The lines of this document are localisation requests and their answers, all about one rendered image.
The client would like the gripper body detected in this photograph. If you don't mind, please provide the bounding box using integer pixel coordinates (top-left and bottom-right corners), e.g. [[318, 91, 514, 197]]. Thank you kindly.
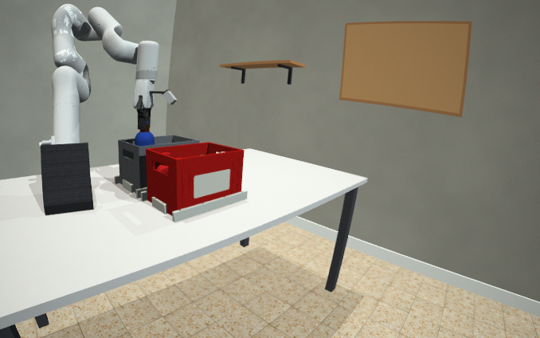
[[133, 78, 157, 109]]

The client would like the blue bottle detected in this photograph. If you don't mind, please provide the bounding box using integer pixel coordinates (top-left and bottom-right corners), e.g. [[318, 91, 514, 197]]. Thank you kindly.
[[135, 121, 155, 147]]

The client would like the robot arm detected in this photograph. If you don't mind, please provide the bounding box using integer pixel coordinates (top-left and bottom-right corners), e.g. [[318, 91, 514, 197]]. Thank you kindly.
[[39, 4, 159, 148]]

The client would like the red bottle crate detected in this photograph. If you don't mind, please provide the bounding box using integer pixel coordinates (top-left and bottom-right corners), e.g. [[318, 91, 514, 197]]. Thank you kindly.
[[146, 142, 245, 215]]

